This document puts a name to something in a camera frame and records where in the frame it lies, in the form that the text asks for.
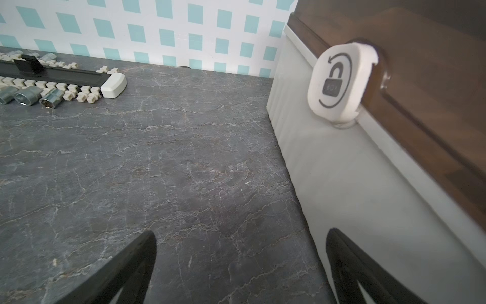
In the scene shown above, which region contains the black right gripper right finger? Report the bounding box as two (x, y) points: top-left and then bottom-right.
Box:
(326, 228), (425, 303)

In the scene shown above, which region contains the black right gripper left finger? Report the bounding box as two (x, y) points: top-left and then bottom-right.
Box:
(57, 230), (157, 303)

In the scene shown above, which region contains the brown lidded white storage box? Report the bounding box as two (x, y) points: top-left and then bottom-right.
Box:
(267, 1), (485, 303)

